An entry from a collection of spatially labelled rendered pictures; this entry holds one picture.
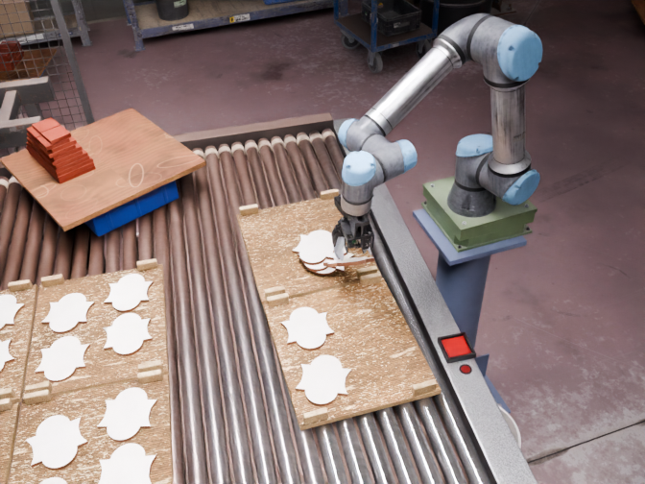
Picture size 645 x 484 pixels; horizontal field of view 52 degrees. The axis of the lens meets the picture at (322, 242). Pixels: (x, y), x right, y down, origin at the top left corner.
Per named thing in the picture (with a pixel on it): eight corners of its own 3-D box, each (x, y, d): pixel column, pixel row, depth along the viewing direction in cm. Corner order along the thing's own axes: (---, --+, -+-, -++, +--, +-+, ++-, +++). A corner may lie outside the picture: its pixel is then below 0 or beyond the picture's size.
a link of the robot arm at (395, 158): (391, 126, 162) (354, 143, 158) (420, 145, 155) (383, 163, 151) (392, 153, 168) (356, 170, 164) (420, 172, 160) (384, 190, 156)
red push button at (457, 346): (463, 338, 173) (463, 335, 172) (471, 356, 168) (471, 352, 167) (441, 343, 172) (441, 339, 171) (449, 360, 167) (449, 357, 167)
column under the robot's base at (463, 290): (464, 344, 290) (489, 181, 233) (511, 413, 262) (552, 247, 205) (384, 368, 281) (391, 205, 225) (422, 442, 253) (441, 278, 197)
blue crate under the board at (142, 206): (136, 161, 241) (131, 137, 235) (181, 198, 223) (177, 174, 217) (56, 196, 226) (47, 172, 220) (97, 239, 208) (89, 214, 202)
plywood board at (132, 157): (132, 111, 249) (131, 107, 248) (206, 165, 220) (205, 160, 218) (1, 163, 225) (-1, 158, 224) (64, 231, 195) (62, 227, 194)
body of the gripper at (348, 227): (345, 255, 168) (346, 224, 158) (336, 229, 173) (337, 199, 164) (373, 249, 169) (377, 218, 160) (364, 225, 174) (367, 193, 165)
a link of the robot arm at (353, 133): (463, -8, 168) (326, 128, 166) (494, 5, 161) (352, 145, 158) (475, 26, 177) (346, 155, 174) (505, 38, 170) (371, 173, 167)
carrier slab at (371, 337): (383, 280, 190) (383, 277, 188) (441, 394, 159) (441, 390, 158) (263, 307, 183) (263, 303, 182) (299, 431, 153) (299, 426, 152)
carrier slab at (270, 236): (340, 197, 220) (340, 193, 219) (381, 278, 190) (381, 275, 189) (236, 217, 214) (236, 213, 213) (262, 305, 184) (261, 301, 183)
